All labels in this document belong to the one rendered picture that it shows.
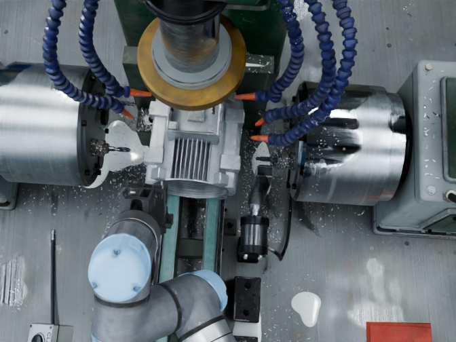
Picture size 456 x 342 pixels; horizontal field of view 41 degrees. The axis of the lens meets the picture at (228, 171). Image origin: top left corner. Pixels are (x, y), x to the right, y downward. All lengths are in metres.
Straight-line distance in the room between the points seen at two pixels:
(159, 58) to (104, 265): 0.37
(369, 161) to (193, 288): 0.45
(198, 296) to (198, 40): 0.37
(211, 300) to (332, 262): 0.60
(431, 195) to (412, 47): 0.61
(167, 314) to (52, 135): 0.47
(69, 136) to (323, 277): 0.68
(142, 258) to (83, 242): 0.72
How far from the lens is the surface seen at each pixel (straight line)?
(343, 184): 1.19
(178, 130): 1.16
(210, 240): 1.34
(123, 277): 0.77
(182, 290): 0.90
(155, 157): 1.22
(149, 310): 0.85
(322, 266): 1.47
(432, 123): 1.22
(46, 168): 1.23
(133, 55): 1.23
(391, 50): 1.68
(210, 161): 1.20
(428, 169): 1.19
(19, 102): 1.21
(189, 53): 0.91
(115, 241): 0.78
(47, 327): 1.20
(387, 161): 1.19
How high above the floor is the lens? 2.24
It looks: 75 degrees down
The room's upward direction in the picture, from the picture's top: 5 degrees clockwise
